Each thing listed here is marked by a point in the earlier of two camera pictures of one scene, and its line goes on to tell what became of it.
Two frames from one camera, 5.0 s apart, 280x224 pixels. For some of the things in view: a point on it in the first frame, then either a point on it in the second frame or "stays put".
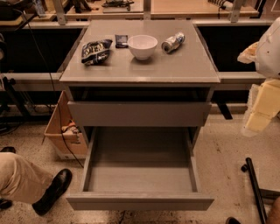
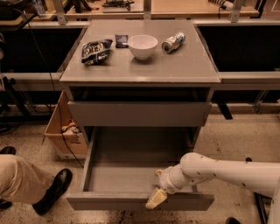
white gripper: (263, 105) → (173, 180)
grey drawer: (140, 169) stays put
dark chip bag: (95, 52) stays put
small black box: (122, 41) stays put
